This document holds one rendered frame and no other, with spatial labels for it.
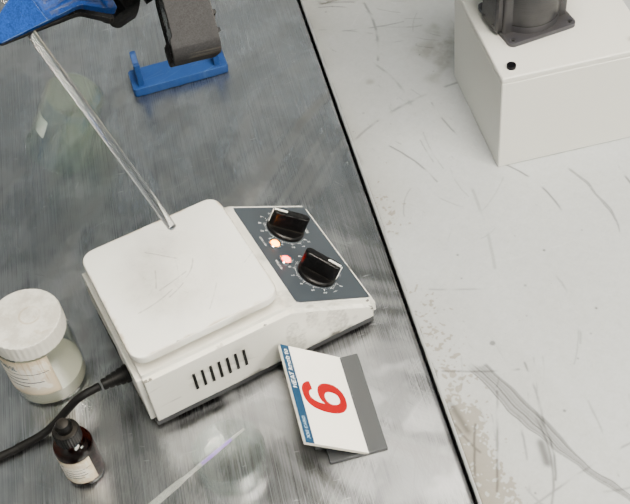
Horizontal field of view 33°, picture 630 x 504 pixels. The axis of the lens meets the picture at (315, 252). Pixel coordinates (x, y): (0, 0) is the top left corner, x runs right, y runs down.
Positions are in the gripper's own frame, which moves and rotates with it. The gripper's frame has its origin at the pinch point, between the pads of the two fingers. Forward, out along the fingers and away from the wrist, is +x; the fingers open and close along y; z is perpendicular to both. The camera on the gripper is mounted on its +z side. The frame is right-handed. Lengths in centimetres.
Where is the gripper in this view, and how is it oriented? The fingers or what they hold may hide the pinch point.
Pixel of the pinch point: (40, 7)
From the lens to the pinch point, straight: 70.8
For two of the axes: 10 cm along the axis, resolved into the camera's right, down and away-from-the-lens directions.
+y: -2.2, -0.6, 9.7
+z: 5.7, 8.0, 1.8
